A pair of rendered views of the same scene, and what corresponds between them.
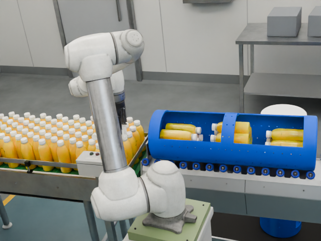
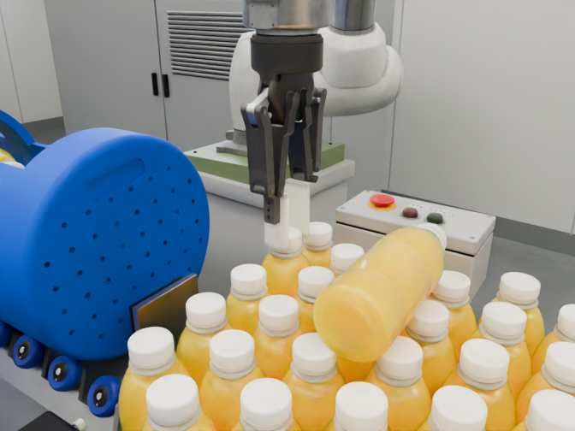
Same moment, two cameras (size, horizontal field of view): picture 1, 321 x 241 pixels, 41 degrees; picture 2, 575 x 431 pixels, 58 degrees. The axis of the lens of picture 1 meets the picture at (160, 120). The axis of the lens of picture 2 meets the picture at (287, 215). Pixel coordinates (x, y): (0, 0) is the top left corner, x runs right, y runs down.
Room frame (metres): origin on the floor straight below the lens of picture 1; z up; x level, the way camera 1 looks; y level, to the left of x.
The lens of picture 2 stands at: (2.70, 0.35, 1.38)
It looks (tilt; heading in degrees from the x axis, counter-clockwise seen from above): 23 degrees down; 193
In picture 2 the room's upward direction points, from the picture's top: straight up
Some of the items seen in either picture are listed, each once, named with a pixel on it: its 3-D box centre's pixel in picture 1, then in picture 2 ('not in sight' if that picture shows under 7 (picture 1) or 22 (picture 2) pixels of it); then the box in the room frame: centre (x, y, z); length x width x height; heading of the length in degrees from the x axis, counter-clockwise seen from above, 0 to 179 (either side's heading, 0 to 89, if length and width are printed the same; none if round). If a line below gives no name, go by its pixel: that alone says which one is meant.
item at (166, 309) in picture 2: (151, 148); (166, 330); (2.20, 0.07, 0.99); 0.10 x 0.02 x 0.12; 160
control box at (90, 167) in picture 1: (97, 164); (411, 243); (2.00, 0.37, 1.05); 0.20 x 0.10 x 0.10; 70
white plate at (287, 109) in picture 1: (283, 114); not in sight; (2.36, -0.77, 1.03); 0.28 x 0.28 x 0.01
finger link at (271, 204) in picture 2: not in sight; (267, 203); (2.20, 0.21, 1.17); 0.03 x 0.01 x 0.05; 160
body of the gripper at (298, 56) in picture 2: (118, 107); (287, 78); (2.16, 0.22, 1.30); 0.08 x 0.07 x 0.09; 160
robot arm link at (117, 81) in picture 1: (111, 77); not in sight; (2.16, 0.23, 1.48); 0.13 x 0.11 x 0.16; 107
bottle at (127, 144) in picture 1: (126, 152); (286, 310); (2.16, 0.22, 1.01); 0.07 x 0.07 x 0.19
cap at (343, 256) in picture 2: not in sight; (346, 256); (2.15, 0.29, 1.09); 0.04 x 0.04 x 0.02
